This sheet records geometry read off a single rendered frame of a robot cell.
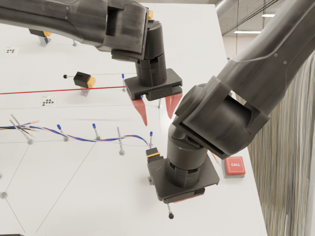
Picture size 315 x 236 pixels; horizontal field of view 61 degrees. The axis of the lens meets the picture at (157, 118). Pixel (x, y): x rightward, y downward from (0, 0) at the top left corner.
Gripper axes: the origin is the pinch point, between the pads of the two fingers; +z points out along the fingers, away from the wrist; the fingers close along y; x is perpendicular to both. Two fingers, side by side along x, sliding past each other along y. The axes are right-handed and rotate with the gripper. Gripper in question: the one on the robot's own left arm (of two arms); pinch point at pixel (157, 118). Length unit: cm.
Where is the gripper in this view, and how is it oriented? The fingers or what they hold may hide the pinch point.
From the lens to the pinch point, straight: 57.4
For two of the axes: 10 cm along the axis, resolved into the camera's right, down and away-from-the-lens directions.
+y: -9.4, 2.7, -2.0
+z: 1.1, 8.1, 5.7
